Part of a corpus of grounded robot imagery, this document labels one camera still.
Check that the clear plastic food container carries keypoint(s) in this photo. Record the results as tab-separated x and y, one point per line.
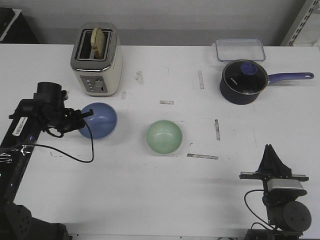
231	49

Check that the white slotted shelf upright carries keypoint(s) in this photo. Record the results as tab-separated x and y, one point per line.
305	29

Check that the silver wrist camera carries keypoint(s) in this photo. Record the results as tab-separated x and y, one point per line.
291	187

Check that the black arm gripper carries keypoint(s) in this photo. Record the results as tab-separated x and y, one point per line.
270	161
64	120

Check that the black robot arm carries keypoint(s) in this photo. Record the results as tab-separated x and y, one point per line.
287	218
16	221

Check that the blue bowl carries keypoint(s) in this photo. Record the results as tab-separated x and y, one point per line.
103	121

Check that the cream and chrome toaster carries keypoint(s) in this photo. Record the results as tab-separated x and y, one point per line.
97	77

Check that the green bowl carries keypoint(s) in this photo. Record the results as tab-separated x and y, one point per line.
164	137

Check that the glass pot lid blue knob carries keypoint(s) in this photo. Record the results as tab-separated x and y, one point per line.
245	77

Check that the dark blue saucepan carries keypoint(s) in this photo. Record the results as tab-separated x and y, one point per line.
244	99

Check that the bread slice in toaster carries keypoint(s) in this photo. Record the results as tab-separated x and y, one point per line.
98	43

